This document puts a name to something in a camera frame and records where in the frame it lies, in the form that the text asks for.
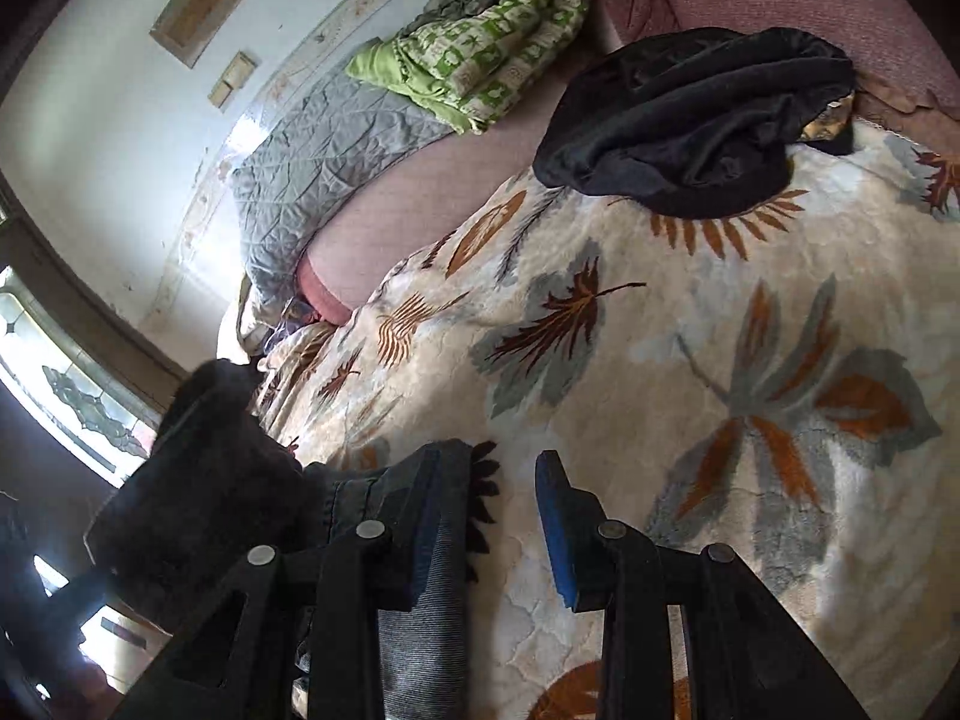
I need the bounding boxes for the black crumpled cloth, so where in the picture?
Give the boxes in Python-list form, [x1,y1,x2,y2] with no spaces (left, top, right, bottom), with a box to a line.
[533,26,857,221]

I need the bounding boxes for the framed wall plaque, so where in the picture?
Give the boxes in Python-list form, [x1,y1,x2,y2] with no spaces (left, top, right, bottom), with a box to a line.
[148,0,260,69]

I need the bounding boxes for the green patterned quilt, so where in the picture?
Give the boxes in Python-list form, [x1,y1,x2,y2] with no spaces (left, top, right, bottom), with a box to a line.
[345,0,596,137]

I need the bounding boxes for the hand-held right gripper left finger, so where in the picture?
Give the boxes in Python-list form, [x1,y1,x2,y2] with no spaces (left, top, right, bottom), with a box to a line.
[112,446,443,720]

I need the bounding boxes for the grey striped pants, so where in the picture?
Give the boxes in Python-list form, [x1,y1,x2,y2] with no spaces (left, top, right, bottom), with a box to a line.
[295,439,479,720]

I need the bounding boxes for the leaf print plush blanket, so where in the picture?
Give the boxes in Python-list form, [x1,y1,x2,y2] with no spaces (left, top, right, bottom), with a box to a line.
[246,118,960,720]

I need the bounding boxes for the beige wall switch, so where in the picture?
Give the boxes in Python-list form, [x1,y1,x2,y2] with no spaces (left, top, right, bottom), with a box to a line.
[208,50,258,108]

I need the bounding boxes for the yellow printed cloth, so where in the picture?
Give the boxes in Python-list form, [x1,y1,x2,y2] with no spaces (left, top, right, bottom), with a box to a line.
[795,92,857,156]

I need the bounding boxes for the crumpled light bed sheet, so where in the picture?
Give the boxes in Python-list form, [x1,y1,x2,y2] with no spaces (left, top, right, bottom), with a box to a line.
[235,274,331,362]

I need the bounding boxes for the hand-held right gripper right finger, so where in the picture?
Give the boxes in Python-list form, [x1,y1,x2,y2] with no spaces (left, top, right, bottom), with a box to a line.
[534,450,871,720]

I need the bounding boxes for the grey quilted blanket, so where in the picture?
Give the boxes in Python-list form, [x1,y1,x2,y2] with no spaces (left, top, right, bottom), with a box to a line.
[230,75,455,302]

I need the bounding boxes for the stained glass window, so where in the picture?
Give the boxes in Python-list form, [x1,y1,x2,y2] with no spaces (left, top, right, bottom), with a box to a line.
[0,262,160,488]

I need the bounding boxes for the pink mattress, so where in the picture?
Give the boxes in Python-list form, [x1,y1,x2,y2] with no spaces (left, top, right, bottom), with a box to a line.
[298,52,625,328]

